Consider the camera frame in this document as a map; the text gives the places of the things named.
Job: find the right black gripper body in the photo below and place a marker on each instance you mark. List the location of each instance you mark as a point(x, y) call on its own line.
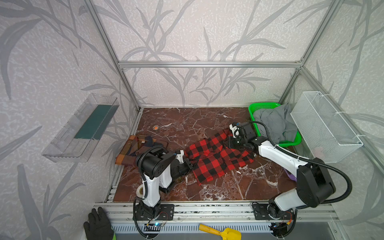
point(235, 142)

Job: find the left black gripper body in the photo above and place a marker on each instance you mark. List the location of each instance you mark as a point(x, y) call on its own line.
point(184, 165)

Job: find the red black plaid shirt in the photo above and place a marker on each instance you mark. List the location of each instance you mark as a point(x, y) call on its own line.
point(212, 157)

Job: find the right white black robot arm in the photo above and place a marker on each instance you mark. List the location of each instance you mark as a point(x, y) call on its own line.
point(314, 185)

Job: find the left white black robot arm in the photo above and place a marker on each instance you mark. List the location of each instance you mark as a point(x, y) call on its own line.
point(160, 169)

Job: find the grey long sleeve shirt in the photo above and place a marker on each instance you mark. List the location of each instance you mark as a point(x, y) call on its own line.
point(277, 121)

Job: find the white tape roll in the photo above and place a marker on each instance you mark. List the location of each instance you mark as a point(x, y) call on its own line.
point(140, 192)

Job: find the folded brown plaid shirt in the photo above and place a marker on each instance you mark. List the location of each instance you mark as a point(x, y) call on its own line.
point(135, 146)

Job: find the purple pink toy fork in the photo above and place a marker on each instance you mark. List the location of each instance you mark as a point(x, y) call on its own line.
point(290, 175)

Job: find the yellow toy shovel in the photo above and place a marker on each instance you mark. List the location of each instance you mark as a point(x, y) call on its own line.
point(226, 234)

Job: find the black glove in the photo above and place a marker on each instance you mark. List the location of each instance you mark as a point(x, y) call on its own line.
point(98, 226)

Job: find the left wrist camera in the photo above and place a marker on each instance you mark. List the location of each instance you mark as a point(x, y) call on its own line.
point(180, 156)

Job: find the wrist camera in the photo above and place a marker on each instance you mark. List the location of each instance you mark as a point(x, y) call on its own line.
point(180, 156)
point(235, 130)

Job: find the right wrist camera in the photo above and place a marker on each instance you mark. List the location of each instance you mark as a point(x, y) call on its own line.
point(235, 130)

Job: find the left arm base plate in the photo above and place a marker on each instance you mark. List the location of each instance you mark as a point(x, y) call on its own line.
point(163, 212)

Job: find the aluminium front rail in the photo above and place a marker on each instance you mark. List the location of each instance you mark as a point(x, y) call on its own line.
point(216, 212)

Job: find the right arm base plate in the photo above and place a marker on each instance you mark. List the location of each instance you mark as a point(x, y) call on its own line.
point(264, 211)

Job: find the white wire mesh basket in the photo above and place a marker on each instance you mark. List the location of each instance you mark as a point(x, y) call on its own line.
point(327, 134)

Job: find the clear plastic wall tray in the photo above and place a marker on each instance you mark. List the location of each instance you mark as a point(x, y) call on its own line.
point(79, 137)

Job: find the aluminium frame crossbar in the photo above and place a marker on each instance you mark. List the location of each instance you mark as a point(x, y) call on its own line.
point(200, 64)

